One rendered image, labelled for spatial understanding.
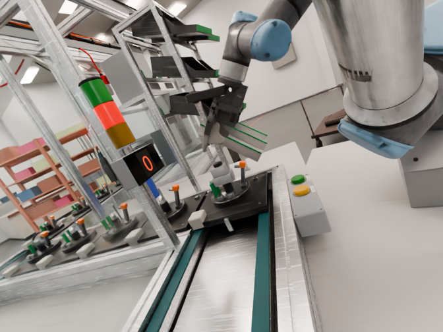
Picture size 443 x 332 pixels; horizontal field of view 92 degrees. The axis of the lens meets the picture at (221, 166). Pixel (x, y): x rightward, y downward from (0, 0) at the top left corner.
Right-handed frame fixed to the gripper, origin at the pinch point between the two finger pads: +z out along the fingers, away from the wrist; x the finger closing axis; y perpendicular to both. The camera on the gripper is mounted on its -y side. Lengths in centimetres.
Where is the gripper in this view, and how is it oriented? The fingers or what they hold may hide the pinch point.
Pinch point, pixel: (206, 144)
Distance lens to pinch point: 67.6
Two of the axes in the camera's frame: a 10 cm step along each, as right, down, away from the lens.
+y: 9.5, 3.2, -0.8
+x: 2.0, -3.6, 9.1
